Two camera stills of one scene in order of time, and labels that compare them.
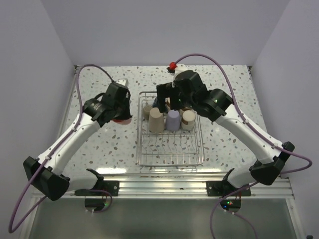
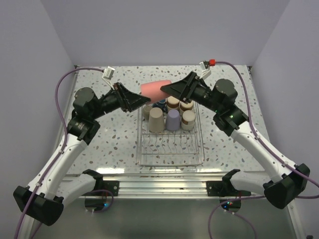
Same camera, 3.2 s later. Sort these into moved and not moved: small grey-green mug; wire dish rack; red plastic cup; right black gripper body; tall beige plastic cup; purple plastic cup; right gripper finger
Moved: red plastic cup; right gripper finger; right black gripper body
Not moved: small grey-green mug; wire dish rack; purple plastic cup; tall beige plastic cup
